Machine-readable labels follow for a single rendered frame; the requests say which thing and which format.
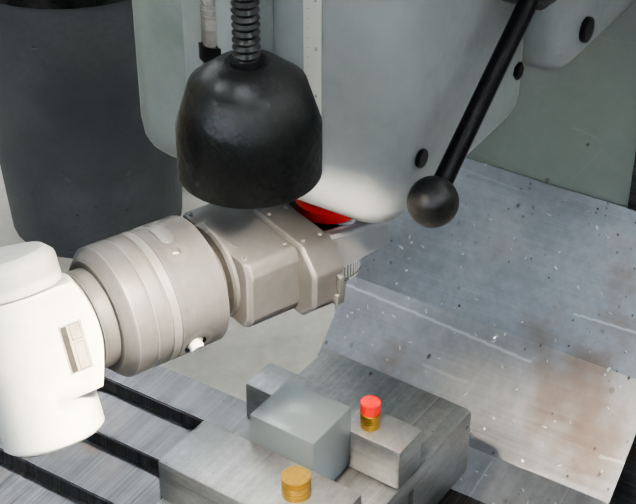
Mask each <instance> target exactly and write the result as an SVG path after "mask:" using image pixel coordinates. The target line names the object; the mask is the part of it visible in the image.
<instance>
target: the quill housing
mask: <svg viewBox="0 0 636 504"><path fill-rule="evenodd" d="M515 5H516V4H512V3H508V2H504V1H502V0H273V40H274V54H275V55H277V56H279V57H281V58H283V59H285V60H287V61H290V62H292V63H294V64H295V65H297V66H298V67H300V68H301V69H302V70H303V71H304V73H305V74H306V76H307V79H308V82H309V84H310V87H311V90H312V92H313V95H314V98H315V100H316V103H317V106H318V109H319V111H320V114H321V117H322V175H321V178H320V180H319V182H318V183H317V185H316V186H315V187H314V188H313V189H312V190H311V191H310V192H308V193H307V194H305V195H304V196H302V197H300V198H298V199H297V200H300V201H303V202H306V203H309V204H312V205H315V206H318V207H321V208H324V209H326V210H329V211H332V212H335V213H338V214H341V215H344V216H347V217H350V218H353V219H355V220H358V221H361V222H367V223H374V224H375V223H385V222H390V221H392V220H394V219H396V218H397V217H399V216H401V215H402V214H404V213H406V212H407V211H408V208H407V195H408V193H409V190H410V188H411V187H412V185H413V184H414V183H415V182H416V181H418V180H419V179H421V178H423V177H426V176H434V174H435V172H436V170H437V168H438V166H439V164H440V162H441V160H442V158H443V156H444V153H445V151H446V149H447V147H448V145H449V143H450V141H451V139H452V137H453V135H454V133H455V131H456V128H457V126H458V124H459V122H460V120H461V118H462V116H463V114H464V112H465V110H466V108H467V106H468V103H469V101H470V99H471V97H472V95H473V93H474V91H475V89H476V87H477V85H478V83H479V80H480V78H481V76H482V74H483V72H484V70H485V68H486V66H487V64H488V62H489V60H490V58H491V55H492V53H493V51H494V49H495V47H496V45H497V43H498V41H499V39H500V37H501V35H502V32H503V30H504V28H505V26H506V24H507V22H508V20H509V18H510V16H511V14H512V12H513V10H514V7H515ZM132 9H133V22H134V34H135V47H136V59H137V72H138V84H139V97H140V110H141V118H142V122H143V126H144V130H145V134H146V135H147V137H148V138H149V140H150V141H151V142H152V144H153V145H154V146H155V147H156V148H158V149H160V150H161V151H163V152H165V153H167V154H168V155H170V156H173V157H175V158H177V150H176V134H175V121H176V117H177V114H178V111H179V108H180V104H181V101H182V98H183V94H184V91H185V88H186V69H185V52H184V34H183V17H182V0H132ZM523 44H524V36H523V38H522V40H521V42H520V44H519V46H518V48H517V50H516V52H515V55H514V57H513V59H512V61H511V63H510V65H509V67H508V69H507V71H506V74H505V76H504V78H503V80H502V82H501V84H500V86H499V88H498V90H497V92H496V95H495V97H494V99H493V101H492V103H491V105H490V107H489V109H488V111H487V114H486V116H485V118H484V120H483V122H482V124H481V126H480V128H479V130H478V132H477V135H476V137H475V139H474V141H473V143H472V145H471V147H470V149H469V151H468V153H467V155H468V154H469V153H470V152H471V151H472V150H473V149H474V148H475V147H476V146H478V145H479V144H480V143H481V142H482V141H483V140H484V139H485V138H486V137H487V136H488V135H489V134H490V133H491V132H492V131H493V130H494V129H496V128H497V127H498V126H499V125H500V124H501V123H502V122H503V121H504V120H505V119H506V118H507V117H508V115H509V114H510V112H511V111H512V110H513V108H514V107H515V105H516V102H517V99H518V95H519V89H520V78H521V76H522V75H523V71H524V65H523V63H522V55H523Z"/></svg>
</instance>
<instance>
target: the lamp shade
mask: <svg viewBox="0 0 636 504"><path fill-rule="evenodd" d="M259 50H260V49H259ZM233 51H234V50H231V51H228V52H225V53H223V54H221V55H219V56H217V57H216V58H214V59H212V60H210V61H208V62H206V63H204V64H203V65H201V66H199V67H198V68H197V69H195V70H194V71H193V72H192V73H191V75H190V76H189V78H188V81H187V85H186V88H185V91H184V94H183V98H182V101H181V104H180V108H179V111H178V114H177V117H176V121H175V134H176V150H177V166H178V177H179V180H180V182H181V184H182V186H183V187H184V188H185V189H186V190H187V191H188V192H189V193H190V194H192V195H193V196H195V197H196V198H198V199H200V200H202V201H205V202H207V203H210V204H213V205H217V206H221V207H227V208H234V209H260V208H268V207H274V206H278V205H282V204H285V203H289V202H291V201H294V200H296V199H298V198H300V197H302V196H304V195H305V194H307V193H308V192H310V191H311V190H312V189H313V188H314V187H315V186H316V185H317V183H318V182H319V180H320V178H321V175H322V117H321V114H320V111H319V109H318V106H317V103H316V100H315V98H314V95H313V92H312V90H311V87H310V84H309V82H308V79H307V76H306V74H305V73H304V71H303V70H302V69H301V68H300V67H298V66H297V65H295V64H294V63H292V62H290V61H287V60H285V59H283V58H281V57H279V56H277V55H275V54H273V53H271V52H268V51H265V50H260V51H261V55H260V56H259V58H260V59H259V60H258V61H257V62H255V63H252V64H241V63H237V62H236V61H235V60H234V57H233V55H232V52H233Z"/></svg>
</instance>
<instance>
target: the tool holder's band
mask: <svg viewBox="0 0 636 504"><path fill-rule="evenodd" d="M294 205H295V210H297V211H298V212H299V213H301V214H302V215H303V216H304V217H306V218H307V219H308V220H310V221H311V222H315V223H320V224H338V223H343V222H346V221H349V220H351V219H353V218H350V217H347V216H344V215H341V214H338V213H335V212H332V211H329V210H326V209H324V208H321V207H318V206H315V205H312V204H309V203H306V202H303V201H300V200H297V199H296V200H294Z"/></svg>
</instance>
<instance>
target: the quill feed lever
mask: <svg viewBox="0 0 636 504"><path fill-rule="evenodd" d="M502 1H504V2H508V3H512V4H516V5H515V7H514V10H513V12H512V14H511V16H510V18H509V20H508V22H507V24H506V26H505V28H504V30H503V32H502V35H501V37H500V39H499V41H498V43H497V45H496V47H495V49H494V51H493V53H492V55H491V58H490V60H489V62H488V64H487V66H486V68H485V70H484V72H483V74H482V76H481V78H480V80H479V83H478V85H477V87H476V89H475V91H474V93H473V95H472V97H471V99H470V101H469V103H468V106H467V108H466V110H465V112H464V114H463V116H462V118H461V120H460V122H459V124H458V126H457V128H456V131H455V133H454V135H453V137H452V139H451V141H450V143H449V145H448V147H447V149H446V151H445V153H444V156H443V158H442V160H441V162H440V164H439V166H438V168H437V170H436V172H435V174H434V176H426V177H423V178H421V179H419V180H418V181H416V182H415V183H414V184H413V185H412V187H411V188H410V190H409V193H408V195H407V208H408V211H409V214H410V215H411V217H412V218H413V219H414V220H415V221H416V222H417V223H418V224H420V225H422V226H424V227H427V228H439V227H442V226H444V225H446V224H448V223H449V222H450V221H451V220H452V219H453V218H454V217H455V215H456V213H457V211H458V208H459V196H458V192H457V190H456V188H455V187H454V185H453V183H454V181H455V179H456V177H457V175H458V172H459V170H460V168H461V166H462V164H463V162H464V160H465V158H466V156H467V153H468V151H469V149H470V147H471V145H472V143H473V141H474V139H475V137H476V135H477V132H478V130H479V128H480V126H481V124H482V122H483V120H484V118H485V116H486V114H487V111H488V109H489V107H490V105H491V103H492V101H493V99H494V97H495V95H496V92H497V90H498V88H499V86H500V84H501V82H502V80H503V78H504V76H505V74H506V71H507V69H508V67H509V65H510V63H511V61H512V59H513V57H514V55H515V52H516V50H517V48H518V46H519V44H520V42H521V40H522V38H523V36H524V34H525V31H526V29H527V27H528V25H529V23H530V21H531V19H532V17H533V15H534V12H535V10H543V9H545V8H547V7H548V6H549V5H551V4H553V3H554V2H555V1H556V0H502Z"/></svg>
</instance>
